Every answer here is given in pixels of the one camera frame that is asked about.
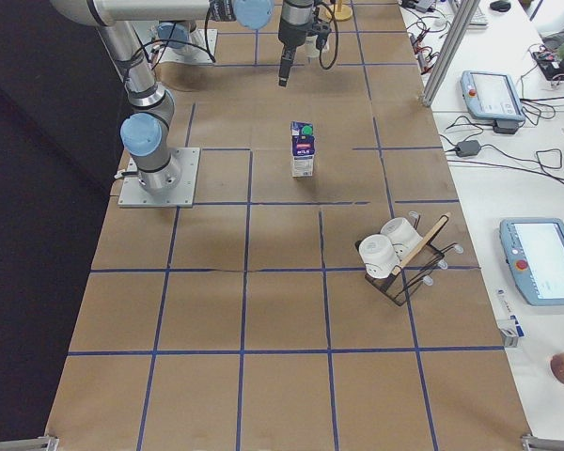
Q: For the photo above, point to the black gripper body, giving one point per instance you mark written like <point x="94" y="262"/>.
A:
<point x="290" y="27"/>

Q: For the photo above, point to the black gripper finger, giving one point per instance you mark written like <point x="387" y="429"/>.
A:
<point x="285" y="66"/>

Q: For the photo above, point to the white ceramic mug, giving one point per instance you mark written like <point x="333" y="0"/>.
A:
<point x="311" y="49"/>

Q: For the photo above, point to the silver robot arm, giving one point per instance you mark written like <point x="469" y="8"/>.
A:
<point x="144" y="134"/>
<point x="177" y="35"/>

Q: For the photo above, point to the blue white milk carton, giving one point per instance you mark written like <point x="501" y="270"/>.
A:
<point x="302" y="149"/>

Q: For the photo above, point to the white cup on rack rear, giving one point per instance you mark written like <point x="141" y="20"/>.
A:
<point x="402" y="234"/>

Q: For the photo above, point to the white cup on rack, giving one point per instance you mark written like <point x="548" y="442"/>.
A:
<point x="402" y="234"/>
<point x="378" y="255"/>

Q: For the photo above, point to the white cup on rack front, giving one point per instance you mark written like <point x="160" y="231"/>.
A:
<point x="378" y="255"/>

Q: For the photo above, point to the wooden mug tree stand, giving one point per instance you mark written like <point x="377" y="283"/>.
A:
<point x="340" y="10"/>

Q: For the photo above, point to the black power adapter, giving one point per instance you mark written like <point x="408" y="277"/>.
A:
<point x="467" y="148"/>

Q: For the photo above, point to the far blue teach pendant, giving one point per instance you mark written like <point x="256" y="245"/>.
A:
<point x="490" y="95"/>

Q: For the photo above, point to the blue teach pendant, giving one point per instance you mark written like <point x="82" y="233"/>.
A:
<point x="490" y="95"/>
<point x="534" y="250"/>

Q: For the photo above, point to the near blue teach pendant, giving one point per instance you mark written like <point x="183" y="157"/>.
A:
<point x="534" y="250"/>

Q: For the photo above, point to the small white blue box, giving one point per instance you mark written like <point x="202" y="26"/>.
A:
<point x="509" y="326"/>

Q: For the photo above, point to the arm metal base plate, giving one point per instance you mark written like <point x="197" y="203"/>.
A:
<point x="173" y="186"/>
<point x="194" y="54"/>

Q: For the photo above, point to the aluminium frame post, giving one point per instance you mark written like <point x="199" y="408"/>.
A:
<point x="449" y="48"/>

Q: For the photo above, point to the black wire cup rack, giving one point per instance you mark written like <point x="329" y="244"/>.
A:
<point x="416" y="266"/>

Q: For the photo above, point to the right corner aluminium bracket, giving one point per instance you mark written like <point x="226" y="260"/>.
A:
<point x="530" y="442"/>

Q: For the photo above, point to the corner aluminium bracket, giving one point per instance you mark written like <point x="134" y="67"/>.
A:
<point x="530" y="442"/>
<point x="44" y="443"/>

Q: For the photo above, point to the left corner aluminium bracket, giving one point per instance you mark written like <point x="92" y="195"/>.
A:
<point x="44" y="443"/>

